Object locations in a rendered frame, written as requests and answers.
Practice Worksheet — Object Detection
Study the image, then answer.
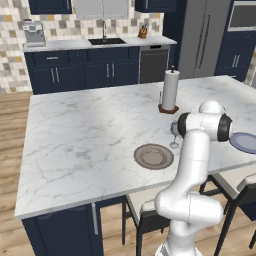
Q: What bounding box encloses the grey brown round plate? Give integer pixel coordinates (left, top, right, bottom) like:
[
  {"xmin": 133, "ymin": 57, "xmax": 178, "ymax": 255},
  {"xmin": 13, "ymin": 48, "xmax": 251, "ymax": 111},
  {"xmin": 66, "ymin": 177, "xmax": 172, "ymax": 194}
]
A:
[{"xmin": 133, "ymin": 143, "xmax": 175, "ymax": 171}]

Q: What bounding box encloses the clear wine glass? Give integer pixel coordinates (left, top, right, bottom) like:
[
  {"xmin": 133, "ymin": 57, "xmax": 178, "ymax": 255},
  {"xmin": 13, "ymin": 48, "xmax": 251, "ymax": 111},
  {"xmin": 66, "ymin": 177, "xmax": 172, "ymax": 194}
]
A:
[{"xmin": 169, "ymin": 120, "xmax": 181, "ymax": 149}]

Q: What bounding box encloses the blue grey round plate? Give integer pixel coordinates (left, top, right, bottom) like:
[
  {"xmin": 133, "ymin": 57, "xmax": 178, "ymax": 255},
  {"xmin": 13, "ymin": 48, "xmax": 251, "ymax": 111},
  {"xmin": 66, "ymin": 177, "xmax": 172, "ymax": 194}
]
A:
[{"xmin": 230, "ymin": 131, "xmax": 256, "ymax": 155}]

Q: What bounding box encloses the white paper towel roll holder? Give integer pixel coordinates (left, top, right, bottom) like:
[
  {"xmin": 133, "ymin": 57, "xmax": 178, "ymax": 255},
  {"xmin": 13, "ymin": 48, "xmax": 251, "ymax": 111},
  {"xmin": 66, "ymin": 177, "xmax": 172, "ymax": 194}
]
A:
[{"xmin": 157, "ymin": 65, "xmax": 181, "ymax": 115}]

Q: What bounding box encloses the dark grey dishwasher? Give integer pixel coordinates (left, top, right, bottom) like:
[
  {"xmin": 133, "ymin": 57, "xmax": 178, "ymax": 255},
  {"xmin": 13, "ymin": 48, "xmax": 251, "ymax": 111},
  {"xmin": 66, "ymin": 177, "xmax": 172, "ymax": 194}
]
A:
[{"xmin": 138, "ymin": 44, "xmax": 171, "ymax": 85}]

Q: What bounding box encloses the dark blue lower cupboard run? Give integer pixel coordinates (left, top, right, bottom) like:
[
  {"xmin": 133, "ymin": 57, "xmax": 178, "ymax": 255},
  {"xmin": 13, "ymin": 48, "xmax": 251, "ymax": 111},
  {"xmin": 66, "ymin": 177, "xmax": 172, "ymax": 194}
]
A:
[{"xmin": 23, "ymin": 45, "xmax": 141, "ymax": 96}]

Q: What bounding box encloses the black sink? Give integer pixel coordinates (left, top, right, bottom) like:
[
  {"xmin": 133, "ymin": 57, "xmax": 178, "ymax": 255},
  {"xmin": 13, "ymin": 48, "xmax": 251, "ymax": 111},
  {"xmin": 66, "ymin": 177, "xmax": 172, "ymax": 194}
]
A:
[{"xmin": 87, "ymin": 37, "xmax": 128, "ymax": 46}]

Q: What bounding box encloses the black stool with white seat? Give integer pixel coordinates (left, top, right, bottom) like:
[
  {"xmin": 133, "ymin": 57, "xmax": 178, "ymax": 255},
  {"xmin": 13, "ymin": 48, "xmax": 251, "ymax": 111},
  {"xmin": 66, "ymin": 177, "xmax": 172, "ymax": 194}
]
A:
[
  {"xmin": 199, "ymin": 163, "xmax": 256, "ymax": 256},
  {"xmin": 121, "ymin": 185, "xmax": 175, "ymax": 256}
]

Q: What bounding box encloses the brown knife block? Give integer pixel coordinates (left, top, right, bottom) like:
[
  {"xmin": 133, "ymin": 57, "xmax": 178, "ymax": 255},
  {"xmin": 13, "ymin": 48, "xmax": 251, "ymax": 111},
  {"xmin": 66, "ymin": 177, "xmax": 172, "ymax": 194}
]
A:
[{"xmin": 137, "ymin": 24, "xmax": 149, "ymax": 40}]

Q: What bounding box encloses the silver tap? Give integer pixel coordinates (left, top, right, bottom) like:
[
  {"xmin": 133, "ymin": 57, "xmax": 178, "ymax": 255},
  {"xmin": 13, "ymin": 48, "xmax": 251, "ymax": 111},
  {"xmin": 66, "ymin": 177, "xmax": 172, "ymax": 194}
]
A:
[{"xmin": 101, "ymin": 20, "xmax": 108, "ymax": 40}]

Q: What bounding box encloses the grey fridge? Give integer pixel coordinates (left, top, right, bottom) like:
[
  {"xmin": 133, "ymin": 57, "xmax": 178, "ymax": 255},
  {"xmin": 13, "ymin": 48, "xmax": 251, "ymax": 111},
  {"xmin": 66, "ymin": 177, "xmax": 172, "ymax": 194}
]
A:
[{"xmin": 177, "ymin": 0, "xmax": 232, "ymax": 81}]

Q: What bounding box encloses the grey glass upper cupboard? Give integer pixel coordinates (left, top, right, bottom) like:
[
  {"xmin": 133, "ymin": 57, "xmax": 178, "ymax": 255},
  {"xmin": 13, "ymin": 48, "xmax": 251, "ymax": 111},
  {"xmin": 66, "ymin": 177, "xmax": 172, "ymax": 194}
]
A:
[{"xmin": 72, "ymin": 0, "xmax": 131, "ymax": 21}]

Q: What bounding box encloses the dark blue island cupboard door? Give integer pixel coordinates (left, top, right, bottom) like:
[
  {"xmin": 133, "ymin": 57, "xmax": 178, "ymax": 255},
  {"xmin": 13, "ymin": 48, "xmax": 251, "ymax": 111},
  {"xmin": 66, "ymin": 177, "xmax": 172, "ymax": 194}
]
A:
[{"xmin": 21, "ymin": 195, "xmax": 125, "ymax": 256}]

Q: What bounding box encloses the dark blue upper cupboard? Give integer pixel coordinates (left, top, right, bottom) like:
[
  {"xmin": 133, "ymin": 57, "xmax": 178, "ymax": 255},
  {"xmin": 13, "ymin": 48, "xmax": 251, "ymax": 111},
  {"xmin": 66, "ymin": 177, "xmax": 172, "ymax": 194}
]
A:
[
  {"xmin": 27, "ymin": 0, "xmax": 73, "ymax": 15},
  {"xmin": 134, "ymin": 0, "xmax": 178, "ymax": 14}
]

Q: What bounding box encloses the dark blue tall cupboard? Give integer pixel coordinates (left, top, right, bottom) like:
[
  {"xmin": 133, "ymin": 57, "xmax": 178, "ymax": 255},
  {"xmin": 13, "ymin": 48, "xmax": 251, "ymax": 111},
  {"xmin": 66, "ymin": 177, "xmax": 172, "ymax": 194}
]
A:
[{"xmin": 214, "ymin": 30, "xmax": 256, "ymax": 83}]

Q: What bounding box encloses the grey coffee machine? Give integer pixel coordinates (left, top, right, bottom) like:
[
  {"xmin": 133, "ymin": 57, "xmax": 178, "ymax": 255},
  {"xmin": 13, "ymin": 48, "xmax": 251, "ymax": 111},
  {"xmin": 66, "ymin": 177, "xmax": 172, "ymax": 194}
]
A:
[{"xmin": 22, "ymin": 18, "xmax": 47, "ymax": 48}]

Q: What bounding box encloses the built-in grey oven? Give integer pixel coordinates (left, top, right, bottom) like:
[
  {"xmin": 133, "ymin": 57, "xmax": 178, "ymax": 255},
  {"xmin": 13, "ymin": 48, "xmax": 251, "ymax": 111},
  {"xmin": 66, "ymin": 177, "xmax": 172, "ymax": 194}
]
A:
[{"xmin": 226, "ymin": 0, "xmax": 256, "ymax": 33}]

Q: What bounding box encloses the silver island cupboard handle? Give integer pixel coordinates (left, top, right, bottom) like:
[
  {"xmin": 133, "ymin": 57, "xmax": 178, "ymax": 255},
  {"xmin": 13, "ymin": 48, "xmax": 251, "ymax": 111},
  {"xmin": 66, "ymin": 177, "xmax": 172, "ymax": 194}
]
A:
[{"xmin": 91, "ymin": 202, "xmax": 100, "ymax": 236}]

